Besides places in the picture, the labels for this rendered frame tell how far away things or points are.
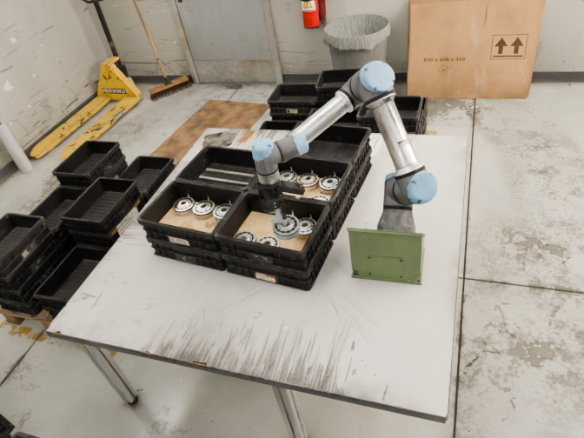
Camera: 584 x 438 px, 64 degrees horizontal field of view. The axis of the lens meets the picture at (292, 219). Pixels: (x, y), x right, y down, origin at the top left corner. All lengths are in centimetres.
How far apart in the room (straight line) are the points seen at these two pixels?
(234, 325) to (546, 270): 186
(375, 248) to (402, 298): 22
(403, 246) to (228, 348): 75
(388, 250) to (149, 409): 151
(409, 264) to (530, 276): 125
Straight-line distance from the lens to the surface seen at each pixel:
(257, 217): 209
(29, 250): 309
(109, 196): 322
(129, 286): 221
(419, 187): 173
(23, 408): 305
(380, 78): 172
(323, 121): 179
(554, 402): 255
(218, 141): 295
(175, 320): 199
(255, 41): 509
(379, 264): 186
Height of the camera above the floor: 216
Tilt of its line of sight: 41 degrees down
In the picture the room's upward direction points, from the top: 11 degrees counter-clockwise
